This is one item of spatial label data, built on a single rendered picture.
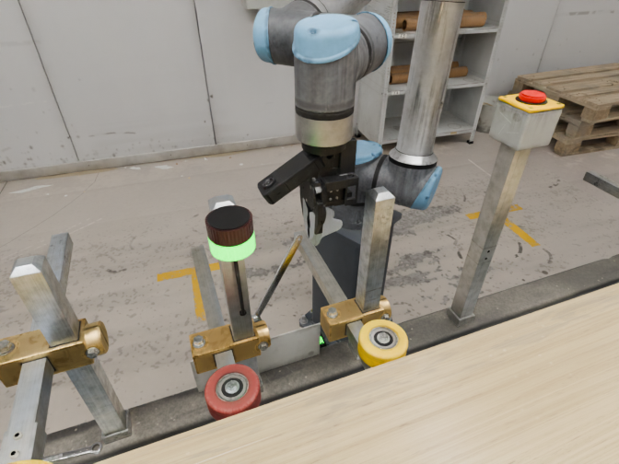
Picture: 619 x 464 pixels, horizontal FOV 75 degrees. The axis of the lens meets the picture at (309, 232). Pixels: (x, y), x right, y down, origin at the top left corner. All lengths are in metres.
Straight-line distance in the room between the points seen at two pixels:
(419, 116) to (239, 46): 2.13
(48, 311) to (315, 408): 0.38
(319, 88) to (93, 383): 0.57
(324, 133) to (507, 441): 0.49
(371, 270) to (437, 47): 0.68
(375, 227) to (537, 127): 0.30
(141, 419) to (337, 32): 0.75
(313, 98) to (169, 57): 2.60
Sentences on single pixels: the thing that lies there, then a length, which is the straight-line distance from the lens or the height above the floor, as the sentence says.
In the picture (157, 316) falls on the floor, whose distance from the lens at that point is 2.05.
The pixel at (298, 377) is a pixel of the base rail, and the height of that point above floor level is 0.70.
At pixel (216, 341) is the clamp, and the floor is 0.87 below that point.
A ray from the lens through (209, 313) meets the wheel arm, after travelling 0.80.
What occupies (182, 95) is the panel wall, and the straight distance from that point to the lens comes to 3.22.
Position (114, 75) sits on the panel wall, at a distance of 3.20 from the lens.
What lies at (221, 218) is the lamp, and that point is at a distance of 0.52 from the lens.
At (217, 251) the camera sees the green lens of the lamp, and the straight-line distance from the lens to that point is 0.53.
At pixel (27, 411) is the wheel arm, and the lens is 0.65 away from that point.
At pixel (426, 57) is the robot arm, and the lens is 1.20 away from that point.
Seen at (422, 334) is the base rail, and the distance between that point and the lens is 0.98.
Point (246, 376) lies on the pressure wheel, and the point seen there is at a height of 0.91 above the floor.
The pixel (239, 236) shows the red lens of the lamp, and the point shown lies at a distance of 0.51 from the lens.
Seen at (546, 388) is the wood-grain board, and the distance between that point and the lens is 0.72.
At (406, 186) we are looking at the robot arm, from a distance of 1.28.
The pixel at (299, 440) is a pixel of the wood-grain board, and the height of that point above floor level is 0.90.
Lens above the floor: 1.44
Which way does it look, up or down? 37 degrees down
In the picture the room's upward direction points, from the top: straight up
